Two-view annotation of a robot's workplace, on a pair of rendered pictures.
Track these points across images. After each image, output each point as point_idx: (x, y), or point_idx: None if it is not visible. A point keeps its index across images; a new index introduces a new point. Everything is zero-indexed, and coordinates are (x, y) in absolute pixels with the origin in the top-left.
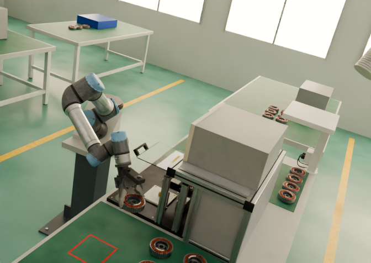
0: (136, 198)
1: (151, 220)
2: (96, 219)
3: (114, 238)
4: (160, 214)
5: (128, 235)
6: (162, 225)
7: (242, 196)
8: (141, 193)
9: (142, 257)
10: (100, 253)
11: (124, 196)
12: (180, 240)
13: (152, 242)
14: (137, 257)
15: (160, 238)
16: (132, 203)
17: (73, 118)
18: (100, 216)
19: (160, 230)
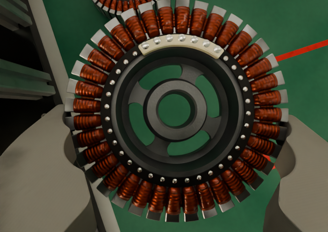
0: (125, 136)
1: None
2: (214, 218)
3: (216, 112)
4: (18, 68)
5: (172, 99)
6: (43, 63)
7: None
8: (52, 133)
9: None
10: (290, 81)
11: (301, 167)
12: None
13: (145, 0)
14: (208, 9)
15: None
16: (202, 95)
17: None
18: (195, 223)
19: (58, 62)
